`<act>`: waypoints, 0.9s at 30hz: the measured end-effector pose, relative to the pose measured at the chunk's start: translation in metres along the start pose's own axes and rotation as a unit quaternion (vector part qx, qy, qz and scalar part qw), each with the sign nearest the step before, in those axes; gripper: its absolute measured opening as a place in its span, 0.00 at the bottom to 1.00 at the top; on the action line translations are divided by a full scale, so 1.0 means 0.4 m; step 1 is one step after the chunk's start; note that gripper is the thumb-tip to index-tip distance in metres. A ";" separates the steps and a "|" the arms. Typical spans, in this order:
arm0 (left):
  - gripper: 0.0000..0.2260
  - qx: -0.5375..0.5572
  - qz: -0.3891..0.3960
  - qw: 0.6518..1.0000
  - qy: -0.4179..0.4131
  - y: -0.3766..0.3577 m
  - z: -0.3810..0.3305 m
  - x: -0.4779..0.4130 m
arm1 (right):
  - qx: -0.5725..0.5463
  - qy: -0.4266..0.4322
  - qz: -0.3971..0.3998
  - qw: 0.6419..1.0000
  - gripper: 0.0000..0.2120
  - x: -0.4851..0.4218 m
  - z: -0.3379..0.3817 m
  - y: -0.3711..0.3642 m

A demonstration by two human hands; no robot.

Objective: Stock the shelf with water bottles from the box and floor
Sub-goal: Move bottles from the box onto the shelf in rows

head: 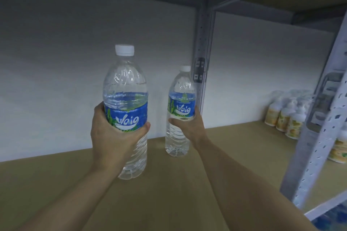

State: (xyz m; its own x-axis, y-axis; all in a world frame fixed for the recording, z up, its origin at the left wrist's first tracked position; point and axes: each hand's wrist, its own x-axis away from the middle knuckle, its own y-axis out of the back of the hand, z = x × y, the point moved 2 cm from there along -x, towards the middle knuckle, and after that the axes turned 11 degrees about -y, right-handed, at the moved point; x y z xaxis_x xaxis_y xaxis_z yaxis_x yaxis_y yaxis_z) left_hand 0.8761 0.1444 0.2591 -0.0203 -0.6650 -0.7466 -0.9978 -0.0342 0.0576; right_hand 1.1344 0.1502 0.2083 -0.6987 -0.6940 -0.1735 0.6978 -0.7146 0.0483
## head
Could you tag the person's right hand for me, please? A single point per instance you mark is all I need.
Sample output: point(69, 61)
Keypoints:
point(191, 128)

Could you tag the person's left hand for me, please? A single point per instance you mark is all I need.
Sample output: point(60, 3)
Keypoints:
point(108, 141)

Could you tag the person's right thumb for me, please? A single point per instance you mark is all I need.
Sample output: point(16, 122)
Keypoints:
point(179, 122)

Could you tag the person's left thumb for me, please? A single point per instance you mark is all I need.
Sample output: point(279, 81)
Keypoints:
point(141, 130)

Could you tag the clear water bottle blue label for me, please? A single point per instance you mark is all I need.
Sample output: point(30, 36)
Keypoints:
point(182, 92)
point(126, 87)

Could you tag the person's left forearm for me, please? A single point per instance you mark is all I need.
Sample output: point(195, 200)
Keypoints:
point(81, 201)

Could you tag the person's right forearm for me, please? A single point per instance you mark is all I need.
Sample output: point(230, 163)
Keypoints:
point(244, 184)

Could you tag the grey metal shelving rack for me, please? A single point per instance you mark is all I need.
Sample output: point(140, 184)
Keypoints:
point(202, 36)

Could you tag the group of yellow-labelled white bottles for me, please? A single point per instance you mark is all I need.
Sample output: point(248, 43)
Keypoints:
point(284, 117)

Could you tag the blue wrapped bottle pack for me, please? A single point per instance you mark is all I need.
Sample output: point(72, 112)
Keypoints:
point(332, 218)

